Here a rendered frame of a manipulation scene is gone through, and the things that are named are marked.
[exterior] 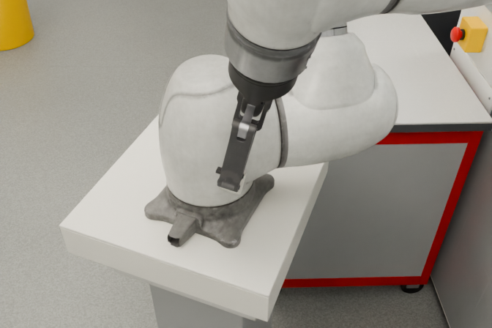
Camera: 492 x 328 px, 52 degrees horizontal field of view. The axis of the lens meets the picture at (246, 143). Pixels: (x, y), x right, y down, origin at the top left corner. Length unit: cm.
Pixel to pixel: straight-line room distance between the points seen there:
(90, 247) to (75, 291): 98
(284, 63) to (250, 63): 3
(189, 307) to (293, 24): 73
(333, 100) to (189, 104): 22
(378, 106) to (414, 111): 51
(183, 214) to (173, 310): 28
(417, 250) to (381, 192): 29
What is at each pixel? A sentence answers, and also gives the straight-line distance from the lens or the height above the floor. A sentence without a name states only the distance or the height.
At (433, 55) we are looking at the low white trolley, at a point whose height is 76.
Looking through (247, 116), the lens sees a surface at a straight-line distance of 54.
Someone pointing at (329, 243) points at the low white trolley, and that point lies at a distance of 156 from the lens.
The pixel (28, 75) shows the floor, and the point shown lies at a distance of 311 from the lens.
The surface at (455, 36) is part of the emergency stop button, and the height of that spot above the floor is 88.
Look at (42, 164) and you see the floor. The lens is 243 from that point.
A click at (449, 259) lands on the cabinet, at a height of 24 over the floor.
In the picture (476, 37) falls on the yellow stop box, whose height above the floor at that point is 88.
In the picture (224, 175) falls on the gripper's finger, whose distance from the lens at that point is 57.
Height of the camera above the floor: 149
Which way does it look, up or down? 39 degrees down
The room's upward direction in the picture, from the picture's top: straight up
